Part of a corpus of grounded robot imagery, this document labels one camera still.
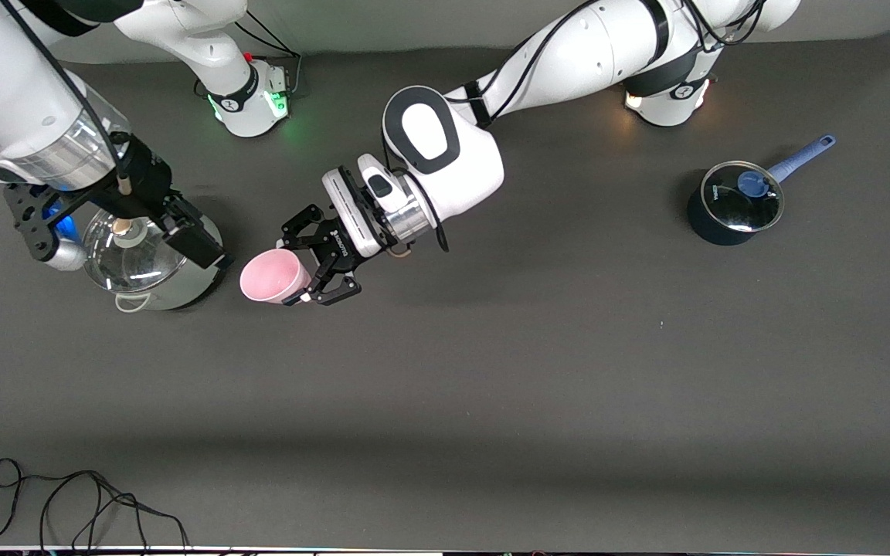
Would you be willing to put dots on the glass lid with grey knob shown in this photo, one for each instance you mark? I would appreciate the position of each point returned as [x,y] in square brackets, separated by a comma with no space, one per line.
[128,266]

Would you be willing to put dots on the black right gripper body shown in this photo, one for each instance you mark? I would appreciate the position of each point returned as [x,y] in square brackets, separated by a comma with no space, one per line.
[146,179]

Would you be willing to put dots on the grey-green cooking pot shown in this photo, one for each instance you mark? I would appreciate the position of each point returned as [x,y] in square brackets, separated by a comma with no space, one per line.
[182,289]

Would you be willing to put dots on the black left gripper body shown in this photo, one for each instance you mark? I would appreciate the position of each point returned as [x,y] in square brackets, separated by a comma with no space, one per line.
[334,242]

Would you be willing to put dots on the glass lid with blue knob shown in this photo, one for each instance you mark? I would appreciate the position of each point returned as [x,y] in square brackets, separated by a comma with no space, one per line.
[731,208]

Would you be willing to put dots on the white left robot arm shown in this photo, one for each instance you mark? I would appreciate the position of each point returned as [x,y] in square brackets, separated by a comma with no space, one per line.
[568,62]

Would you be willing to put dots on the pink plastic cup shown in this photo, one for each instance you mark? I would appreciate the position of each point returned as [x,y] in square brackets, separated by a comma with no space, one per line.
[267,278]

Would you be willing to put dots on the dark blue saucepan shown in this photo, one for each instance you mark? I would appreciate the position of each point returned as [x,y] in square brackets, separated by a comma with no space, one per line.
[704,225]

